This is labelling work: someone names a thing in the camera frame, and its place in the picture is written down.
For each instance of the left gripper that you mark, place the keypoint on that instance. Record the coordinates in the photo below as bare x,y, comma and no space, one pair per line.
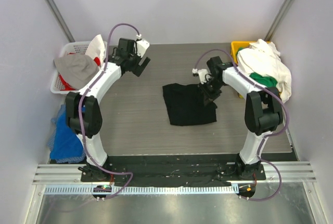
136,64

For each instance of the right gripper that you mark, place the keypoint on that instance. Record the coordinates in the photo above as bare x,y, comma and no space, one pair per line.
210,89

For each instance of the black t shirt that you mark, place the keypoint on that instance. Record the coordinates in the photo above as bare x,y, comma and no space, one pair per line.
185,107

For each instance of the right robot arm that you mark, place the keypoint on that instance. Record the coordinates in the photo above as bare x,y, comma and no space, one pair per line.
263,110

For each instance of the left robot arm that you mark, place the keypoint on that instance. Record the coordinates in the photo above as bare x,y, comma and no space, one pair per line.
83,114

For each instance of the white and red garment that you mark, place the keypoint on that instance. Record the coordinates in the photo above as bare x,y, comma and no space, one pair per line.
95,50

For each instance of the yellow plastic bin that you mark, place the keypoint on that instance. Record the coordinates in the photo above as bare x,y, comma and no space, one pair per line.
235,50

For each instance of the beige grey shirt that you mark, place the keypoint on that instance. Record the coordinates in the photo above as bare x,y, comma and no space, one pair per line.
76,69

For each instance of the green t shirt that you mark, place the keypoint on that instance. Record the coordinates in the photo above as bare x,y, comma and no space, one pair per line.
267,81

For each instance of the white plastic laundry basket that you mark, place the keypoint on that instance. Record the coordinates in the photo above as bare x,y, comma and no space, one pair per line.
57,86

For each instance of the white t shirt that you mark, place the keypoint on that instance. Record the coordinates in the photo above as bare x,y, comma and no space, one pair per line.
262,60

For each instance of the blue checkered shirt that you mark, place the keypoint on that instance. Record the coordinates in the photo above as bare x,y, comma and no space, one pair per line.
56,153

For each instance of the solid blue shirt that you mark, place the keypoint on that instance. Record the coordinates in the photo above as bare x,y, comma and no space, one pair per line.
65,141

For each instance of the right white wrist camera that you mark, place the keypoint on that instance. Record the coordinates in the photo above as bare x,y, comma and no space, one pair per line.
203,75

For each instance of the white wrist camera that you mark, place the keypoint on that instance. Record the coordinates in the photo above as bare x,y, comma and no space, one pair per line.
203,75
142,45

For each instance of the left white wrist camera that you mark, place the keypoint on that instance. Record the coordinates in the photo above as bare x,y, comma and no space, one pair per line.
142,45

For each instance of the right corner aluminium post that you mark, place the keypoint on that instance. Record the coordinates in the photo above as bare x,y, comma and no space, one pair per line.
286,5

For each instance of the corner aluminium post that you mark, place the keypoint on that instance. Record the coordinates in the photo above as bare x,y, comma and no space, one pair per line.
286,5
60,20

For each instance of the left corner aluminium post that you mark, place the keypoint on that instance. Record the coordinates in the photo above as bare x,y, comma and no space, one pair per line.
60,20

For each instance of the aluminium rail frame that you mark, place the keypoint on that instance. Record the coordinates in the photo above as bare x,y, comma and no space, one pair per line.
60,174

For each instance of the white slotted cable duct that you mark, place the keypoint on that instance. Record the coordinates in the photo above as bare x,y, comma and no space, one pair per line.
108,190

